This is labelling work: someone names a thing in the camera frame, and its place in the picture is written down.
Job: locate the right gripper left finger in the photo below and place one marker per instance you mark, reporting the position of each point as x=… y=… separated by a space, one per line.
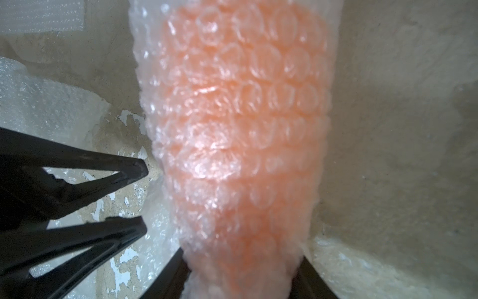
x=171 y=280

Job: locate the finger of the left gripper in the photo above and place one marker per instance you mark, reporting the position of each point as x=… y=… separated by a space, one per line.
x=50 y=263
x=27 y=188

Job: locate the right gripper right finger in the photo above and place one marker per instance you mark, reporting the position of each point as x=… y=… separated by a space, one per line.
x=307 y=284

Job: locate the bubble blue glass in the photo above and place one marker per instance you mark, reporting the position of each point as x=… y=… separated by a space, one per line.
x=80 y=118

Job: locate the bubble orange glass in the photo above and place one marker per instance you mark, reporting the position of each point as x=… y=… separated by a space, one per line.
x=237 y=97

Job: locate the bubble wrap of red glass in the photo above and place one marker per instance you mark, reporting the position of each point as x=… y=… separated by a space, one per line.
x=33 y=16

